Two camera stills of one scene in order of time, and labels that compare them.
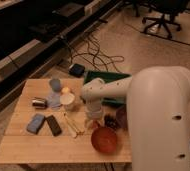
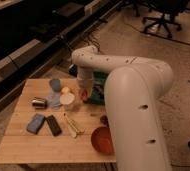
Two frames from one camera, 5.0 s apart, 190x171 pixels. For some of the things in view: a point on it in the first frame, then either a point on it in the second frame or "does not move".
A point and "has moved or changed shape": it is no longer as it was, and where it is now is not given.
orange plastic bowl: [103, 140] does not move
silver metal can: [40, 104] does not move
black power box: [76, 69] does not move
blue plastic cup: [55, 84] does not move
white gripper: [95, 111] -> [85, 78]
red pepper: [95, 124] has moved or changed shape
